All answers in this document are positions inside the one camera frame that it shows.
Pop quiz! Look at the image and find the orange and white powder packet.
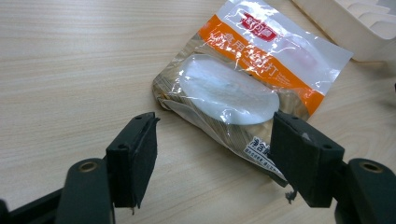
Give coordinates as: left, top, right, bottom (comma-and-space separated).
151, 0, 355, 189

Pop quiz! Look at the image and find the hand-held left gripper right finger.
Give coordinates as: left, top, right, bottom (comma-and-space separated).
269, 110, 346, 209

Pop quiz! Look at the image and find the white plastic basket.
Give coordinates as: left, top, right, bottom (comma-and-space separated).
290, 0, 396, 63

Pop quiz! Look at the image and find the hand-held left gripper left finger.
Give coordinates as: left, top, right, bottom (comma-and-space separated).
106, 111, 161, 209

